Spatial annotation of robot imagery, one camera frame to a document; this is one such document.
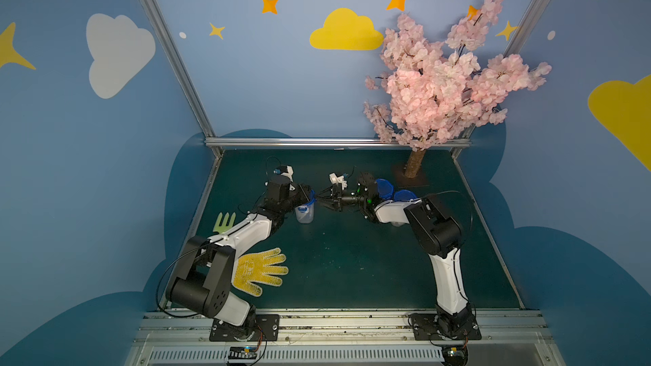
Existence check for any clear blue-lid container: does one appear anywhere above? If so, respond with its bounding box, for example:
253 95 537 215
376 178 394 200
294 204 315 225
393 189 418 202

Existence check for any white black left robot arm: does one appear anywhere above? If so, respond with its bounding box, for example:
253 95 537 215
164 184 312 341

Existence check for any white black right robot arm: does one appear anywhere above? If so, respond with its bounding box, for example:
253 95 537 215
316 186 481 341

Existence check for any green plastic garden fork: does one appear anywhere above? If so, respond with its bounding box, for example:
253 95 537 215
213 213 237 234

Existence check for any yellow white work glove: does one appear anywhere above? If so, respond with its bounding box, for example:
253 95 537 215
232 247 289 298

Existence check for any pink artificial blossom tree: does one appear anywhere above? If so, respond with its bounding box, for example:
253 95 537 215
364 0 552 180

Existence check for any left small circuit board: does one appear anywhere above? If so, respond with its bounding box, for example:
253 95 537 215
226 346 259 365

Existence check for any small circuit board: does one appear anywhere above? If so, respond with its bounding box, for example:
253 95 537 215
442 347 469 366
226 346 259 365

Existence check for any right small circuit board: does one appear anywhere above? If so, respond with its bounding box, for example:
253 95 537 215
442 347 469 366

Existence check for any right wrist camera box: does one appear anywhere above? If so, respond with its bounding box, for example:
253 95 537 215
329 172 349 191

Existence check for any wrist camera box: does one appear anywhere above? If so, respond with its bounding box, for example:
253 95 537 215
329 172 349 191
266 165 293 203

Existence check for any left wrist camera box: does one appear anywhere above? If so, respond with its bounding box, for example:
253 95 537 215
266 165 293 203

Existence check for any horizontal aluminium back rail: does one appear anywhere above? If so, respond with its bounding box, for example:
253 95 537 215
204 136 471 150

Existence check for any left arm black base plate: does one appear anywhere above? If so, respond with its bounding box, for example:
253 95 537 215
209 314 280 342

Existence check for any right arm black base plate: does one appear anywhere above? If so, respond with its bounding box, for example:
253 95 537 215
409 311 482 341

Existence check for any front aluminium rail frame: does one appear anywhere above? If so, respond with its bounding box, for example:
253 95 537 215
125 308 565 365

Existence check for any right aluminium corner post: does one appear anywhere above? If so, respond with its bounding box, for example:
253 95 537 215
449 0 571 159

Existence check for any aluminium corner post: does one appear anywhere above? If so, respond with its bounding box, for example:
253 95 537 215
449 0 571 159
139 0 215 139

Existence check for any left aluminium corner post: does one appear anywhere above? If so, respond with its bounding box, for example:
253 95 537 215
139 0 215 139

